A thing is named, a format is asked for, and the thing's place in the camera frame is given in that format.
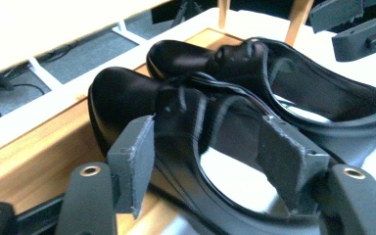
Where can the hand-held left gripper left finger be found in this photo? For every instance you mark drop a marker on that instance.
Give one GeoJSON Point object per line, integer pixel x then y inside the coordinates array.
{"type": "Point", "coordinates": [132, 163]}

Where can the black leather shoe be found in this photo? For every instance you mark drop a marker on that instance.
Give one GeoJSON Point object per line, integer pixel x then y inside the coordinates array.
{"type": "Point", "coordinates": [176, 57]}
{"type": "Point", "coordinates": [120, 94]}

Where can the black tripod stand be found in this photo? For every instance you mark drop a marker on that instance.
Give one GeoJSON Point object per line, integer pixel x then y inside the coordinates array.
{"type": "Point", "coordinates": [186, 11]}

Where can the white frame bar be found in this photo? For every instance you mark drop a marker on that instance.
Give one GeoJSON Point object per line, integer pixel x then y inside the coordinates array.
{"type": "Point", "coordinates": [45, 73]}
{"type": "Point", "coordinates": [129, 32]}

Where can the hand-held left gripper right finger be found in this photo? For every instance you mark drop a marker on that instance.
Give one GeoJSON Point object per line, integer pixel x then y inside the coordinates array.
{"type": "Point", "coordinates": [287, 163]}

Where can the wooden shoe rack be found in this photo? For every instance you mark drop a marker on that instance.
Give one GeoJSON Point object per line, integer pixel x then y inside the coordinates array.
{"type": "Point", "coordinates": [45, 153]}

